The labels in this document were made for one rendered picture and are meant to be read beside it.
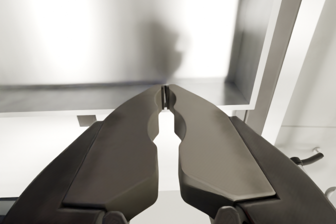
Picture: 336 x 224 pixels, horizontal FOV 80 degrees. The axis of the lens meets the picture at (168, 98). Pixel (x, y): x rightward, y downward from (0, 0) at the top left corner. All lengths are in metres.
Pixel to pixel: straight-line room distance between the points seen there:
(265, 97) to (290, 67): 0.04
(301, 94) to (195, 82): 1.32
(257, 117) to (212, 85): 0.04
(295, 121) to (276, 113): 1.38
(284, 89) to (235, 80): 0.05
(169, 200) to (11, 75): 1.84
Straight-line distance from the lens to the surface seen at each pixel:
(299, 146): 1.77
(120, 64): 0.16
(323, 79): 1.49
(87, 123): 0.20
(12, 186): 0.30
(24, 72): 0.19
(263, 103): 0.17
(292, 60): 0.19
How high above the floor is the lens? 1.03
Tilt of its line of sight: 58 degrees down
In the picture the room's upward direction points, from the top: 176 degrees clockwise
